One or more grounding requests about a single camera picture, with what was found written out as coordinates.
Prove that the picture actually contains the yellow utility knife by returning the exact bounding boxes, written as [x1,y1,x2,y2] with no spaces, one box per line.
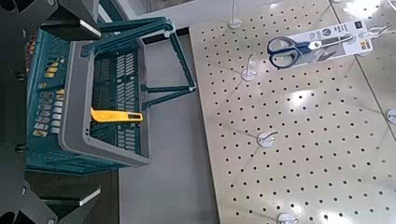
[89,106,144,124]

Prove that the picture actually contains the teal crate with grey rim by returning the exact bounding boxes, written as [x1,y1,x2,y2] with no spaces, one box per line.
[26,17,198,175]

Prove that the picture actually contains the blue scissors on card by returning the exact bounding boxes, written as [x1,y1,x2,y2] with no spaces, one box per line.
[266,19,375,70]

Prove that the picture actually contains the light perforated pegboard panel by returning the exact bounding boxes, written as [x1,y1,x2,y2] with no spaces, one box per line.
[330,0,396,138]
[189,0,396,224]

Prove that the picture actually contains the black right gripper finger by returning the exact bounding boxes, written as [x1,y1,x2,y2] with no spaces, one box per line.
[40,0,101,41]
[38,186,101,224]

